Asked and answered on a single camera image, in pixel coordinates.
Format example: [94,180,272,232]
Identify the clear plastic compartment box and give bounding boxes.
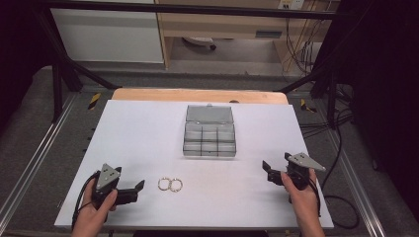
[182,103,237,158]

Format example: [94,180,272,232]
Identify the person's right hand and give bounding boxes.
[280,168,326,222]

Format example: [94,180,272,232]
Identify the white table board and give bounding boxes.
[53,99,335,230]

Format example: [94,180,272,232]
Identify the wooden table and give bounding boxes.
[111,87,290,106]

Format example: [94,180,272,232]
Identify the black metal frame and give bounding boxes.
[31,0,377,129]

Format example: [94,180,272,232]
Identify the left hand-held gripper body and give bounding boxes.
[91,163,139,211]

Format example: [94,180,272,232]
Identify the person's left hand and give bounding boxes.
[73,179,119,232]

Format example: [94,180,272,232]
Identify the white cabinet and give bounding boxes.
[49,0,165,64]

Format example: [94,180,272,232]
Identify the gold ring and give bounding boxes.
[169,178,184,194]
[157,177,172,193]

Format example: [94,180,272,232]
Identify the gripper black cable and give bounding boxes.
[308,126,361,230]
[71,170,101,229]

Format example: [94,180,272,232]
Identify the aluminium floor rail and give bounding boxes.
[324,129,387,237]
[0,93,79,228]

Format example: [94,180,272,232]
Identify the white wall outlet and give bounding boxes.
[277,0,306,11]

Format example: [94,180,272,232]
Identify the light wooden desk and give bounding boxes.
[153,0,341,71]

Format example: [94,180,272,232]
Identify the hanging cable bundle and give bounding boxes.
[284,18,325,76]

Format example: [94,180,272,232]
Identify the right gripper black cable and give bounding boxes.
[308,126,361,230]

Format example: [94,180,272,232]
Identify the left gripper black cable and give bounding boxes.
[71,170,101,229]

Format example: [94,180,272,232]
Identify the black curtain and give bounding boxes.
[0,0,57,126]
[315,0,419,215]

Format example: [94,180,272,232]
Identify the black floor cables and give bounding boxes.
[296,82,355,140]

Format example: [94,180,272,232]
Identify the white chair base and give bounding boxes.
[181,36,217,51]

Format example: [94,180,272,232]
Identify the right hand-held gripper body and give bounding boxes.
[267,151,327,192]

